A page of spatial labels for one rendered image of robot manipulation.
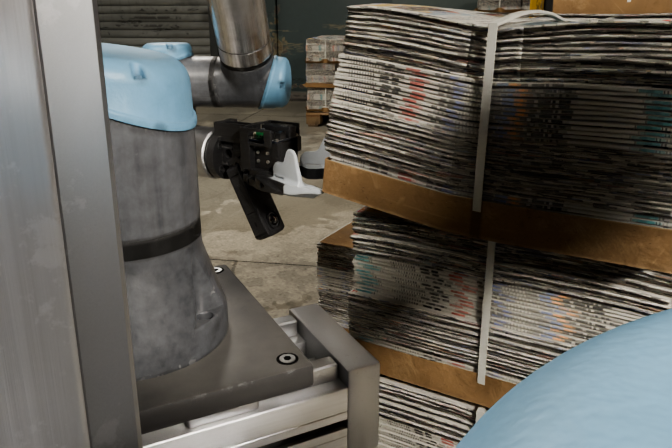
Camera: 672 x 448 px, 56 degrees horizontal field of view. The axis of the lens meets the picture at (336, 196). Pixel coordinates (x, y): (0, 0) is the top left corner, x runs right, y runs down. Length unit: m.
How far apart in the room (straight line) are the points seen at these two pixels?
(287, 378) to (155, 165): 0.18
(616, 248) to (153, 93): 0.45
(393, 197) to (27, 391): 0.57
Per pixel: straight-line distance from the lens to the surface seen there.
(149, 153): 0.45
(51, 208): 0.18
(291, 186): 0.80
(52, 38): 0.19
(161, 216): 0.46
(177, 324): 0.48
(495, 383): 0.81
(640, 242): 0.66
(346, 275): 1.33
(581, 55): 0.64
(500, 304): 0.77
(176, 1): 8.33
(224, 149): 0.91
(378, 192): 0.73
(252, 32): 0.86
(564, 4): 1.86
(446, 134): 0.68
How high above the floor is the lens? 1.07
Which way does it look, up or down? 16 degrees down
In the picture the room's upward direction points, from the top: straight up
